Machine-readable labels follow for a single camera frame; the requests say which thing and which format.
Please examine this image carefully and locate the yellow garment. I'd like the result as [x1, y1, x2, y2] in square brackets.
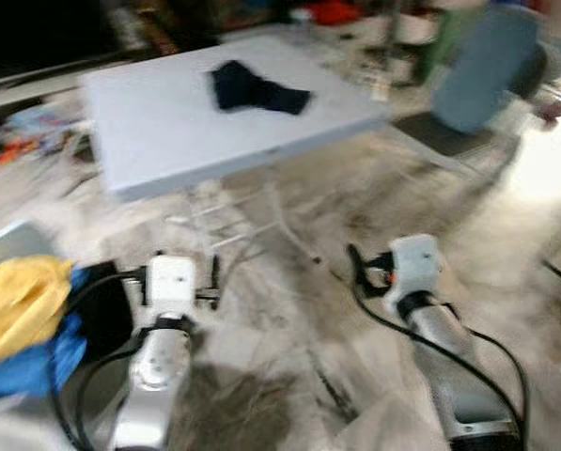
[0, 256, 74, 367]

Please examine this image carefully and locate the navy blue garment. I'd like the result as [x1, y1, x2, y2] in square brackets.
[210, 59, 314, 117]

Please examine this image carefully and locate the black garment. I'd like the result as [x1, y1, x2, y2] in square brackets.
[69, 263, 135, 363]

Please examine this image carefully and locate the grey white folding chair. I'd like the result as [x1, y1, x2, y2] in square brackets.
[388, 38, 553, 175]

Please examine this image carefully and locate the blue oval cushion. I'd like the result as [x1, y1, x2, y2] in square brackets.
[430, 5, 542, 134]

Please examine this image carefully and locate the red cloth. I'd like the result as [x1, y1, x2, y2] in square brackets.
[304, 0, 366, 27]

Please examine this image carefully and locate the black flat television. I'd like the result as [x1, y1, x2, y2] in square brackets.
[0, 0, 112, 86]

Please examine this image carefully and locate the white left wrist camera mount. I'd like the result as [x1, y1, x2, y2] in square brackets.
[144, 254, 198, 319]

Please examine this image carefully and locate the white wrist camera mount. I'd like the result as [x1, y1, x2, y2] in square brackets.
[390, 235, 443, 294]
[144, 254, 198, 319]

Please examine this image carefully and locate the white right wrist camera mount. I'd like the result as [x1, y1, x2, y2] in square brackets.
[390, 235, 443, 294]

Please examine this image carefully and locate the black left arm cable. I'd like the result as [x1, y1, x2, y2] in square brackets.
[45, 268, 149, 451]
[73, 343, 140, 451]

